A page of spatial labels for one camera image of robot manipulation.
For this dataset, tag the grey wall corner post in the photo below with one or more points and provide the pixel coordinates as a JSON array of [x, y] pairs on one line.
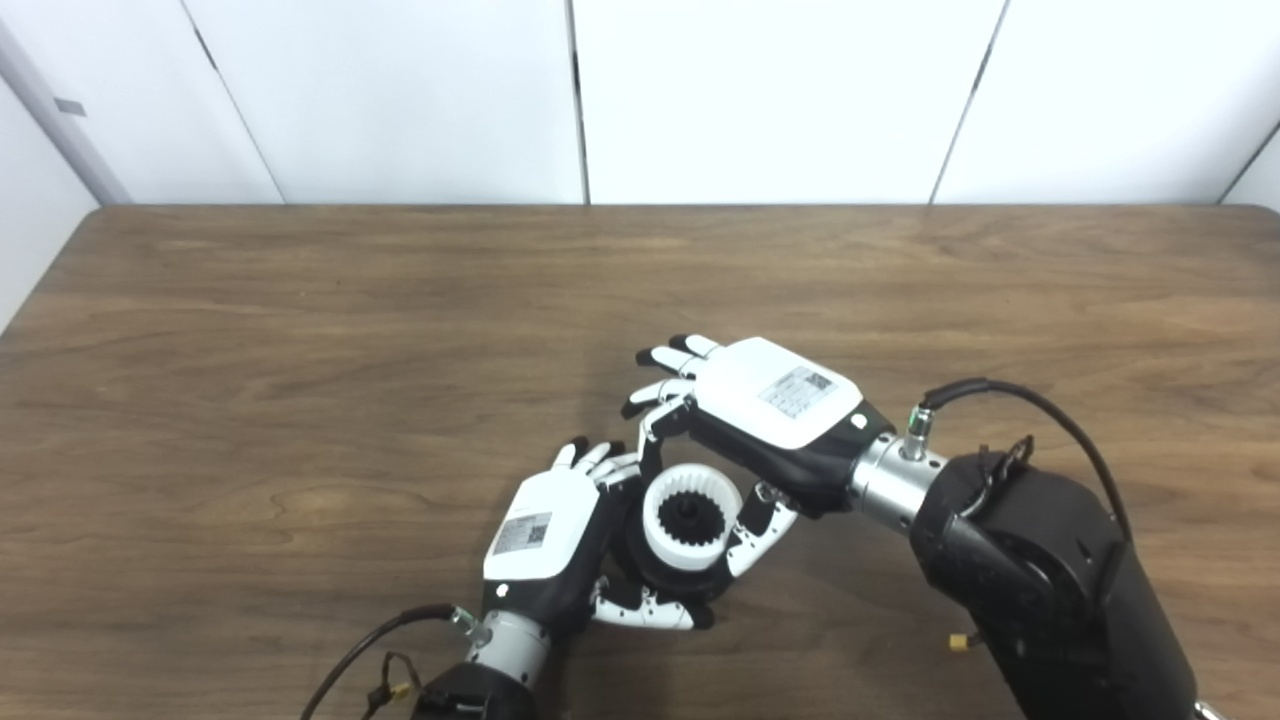
[[60, 130]]

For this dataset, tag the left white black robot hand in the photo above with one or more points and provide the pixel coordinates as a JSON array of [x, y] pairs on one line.
[[545, 530]]

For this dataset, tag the small grey post tag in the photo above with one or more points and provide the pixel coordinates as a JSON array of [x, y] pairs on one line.
[[70, 107]]

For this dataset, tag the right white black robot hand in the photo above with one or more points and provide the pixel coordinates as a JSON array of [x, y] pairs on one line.
[[790, 400]]

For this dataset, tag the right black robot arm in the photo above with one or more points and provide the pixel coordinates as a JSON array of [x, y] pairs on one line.
[[1040, 590]]

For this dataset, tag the round black stepped part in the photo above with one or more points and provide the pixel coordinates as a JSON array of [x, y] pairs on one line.
[[650, 575]]

